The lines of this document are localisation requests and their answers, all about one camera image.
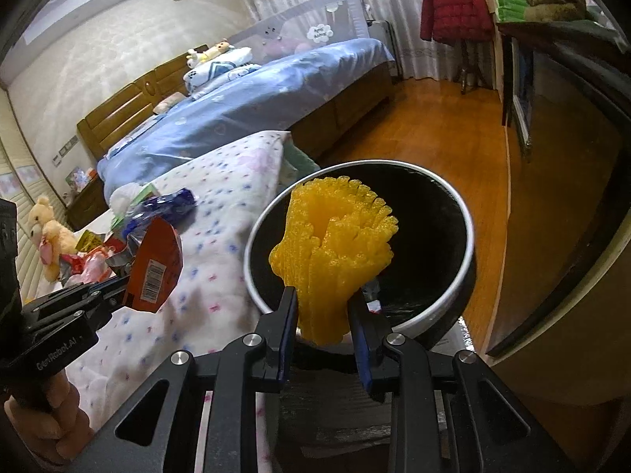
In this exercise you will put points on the white curtains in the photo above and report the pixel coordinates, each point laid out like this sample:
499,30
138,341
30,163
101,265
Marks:
394,0

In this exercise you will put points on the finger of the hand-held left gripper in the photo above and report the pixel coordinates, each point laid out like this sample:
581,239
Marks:
111,286
64,313

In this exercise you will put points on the grey bed guard rail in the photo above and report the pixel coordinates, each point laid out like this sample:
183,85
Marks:
296,24

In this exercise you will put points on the small pink pillow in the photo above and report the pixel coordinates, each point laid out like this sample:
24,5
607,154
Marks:
167,103

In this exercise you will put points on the yellow foam fruit net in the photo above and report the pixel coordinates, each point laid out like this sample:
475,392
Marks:
325,256

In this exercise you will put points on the wooden coat stand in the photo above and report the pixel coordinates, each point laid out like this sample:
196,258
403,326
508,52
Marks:
466,69

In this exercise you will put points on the blue plastic wrapper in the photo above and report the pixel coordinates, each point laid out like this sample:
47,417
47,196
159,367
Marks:
167,204

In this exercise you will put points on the wooden nightstand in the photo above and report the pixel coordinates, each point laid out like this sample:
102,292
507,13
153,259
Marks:
88,207

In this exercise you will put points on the white bin with black bag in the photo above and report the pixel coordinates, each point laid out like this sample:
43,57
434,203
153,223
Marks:
429,236

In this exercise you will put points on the green packet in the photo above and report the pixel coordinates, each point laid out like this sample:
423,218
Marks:
149,194

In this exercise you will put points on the wooden bed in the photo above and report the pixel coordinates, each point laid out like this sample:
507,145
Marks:
355,108

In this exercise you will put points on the dark wooden cabinet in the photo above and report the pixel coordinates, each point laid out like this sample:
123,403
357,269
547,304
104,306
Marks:
567,157

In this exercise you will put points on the green cloth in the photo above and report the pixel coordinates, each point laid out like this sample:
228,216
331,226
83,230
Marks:
300,165

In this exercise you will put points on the yellow plush toy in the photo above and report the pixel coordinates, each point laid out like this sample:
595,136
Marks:
212,52

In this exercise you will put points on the orange snack packet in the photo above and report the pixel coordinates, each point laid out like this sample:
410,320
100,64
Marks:
157,266

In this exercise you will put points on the pink packet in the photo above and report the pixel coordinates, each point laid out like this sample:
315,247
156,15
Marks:
96,268

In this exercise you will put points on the person's left hand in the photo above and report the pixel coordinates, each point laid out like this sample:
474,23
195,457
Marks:
54,423

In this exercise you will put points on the bed with blue blanket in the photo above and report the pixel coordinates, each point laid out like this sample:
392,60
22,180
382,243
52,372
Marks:
246,103

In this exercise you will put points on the white foam fruit net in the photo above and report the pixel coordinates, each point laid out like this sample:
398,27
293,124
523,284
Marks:
123,197

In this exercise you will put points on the wall switch panel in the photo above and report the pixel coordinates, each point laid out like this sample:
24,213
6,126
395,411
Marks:
68,146

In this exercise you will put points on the red puffer jacket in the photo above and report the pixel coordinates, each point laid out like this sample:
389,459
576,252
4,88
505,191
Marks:
453,10

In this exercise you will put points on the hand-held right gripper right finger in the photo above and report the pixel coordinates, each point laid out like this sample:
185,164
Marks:
362,354

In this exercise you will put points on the red chip bag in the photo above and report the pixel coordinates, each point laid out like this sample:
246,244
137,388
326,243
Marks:
116,247

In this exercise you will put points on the floral white blanket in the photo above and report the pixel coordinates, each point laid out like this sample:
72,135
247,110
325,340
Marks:
222,256

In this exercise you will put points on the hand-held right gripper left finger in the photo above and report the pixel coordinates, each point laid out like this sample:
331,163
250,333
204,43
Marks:
290,327

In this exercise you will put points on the yellow snack packet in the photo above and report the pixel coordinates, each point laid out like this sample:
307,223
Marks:
88,241

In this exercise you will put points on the white sliding wardrobe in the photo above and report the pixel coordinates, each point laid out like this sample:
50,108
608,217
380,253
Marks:
19,167

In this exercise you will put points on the beige teddy bear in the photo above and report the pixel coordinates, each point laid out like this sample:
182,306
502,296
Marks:
49,236

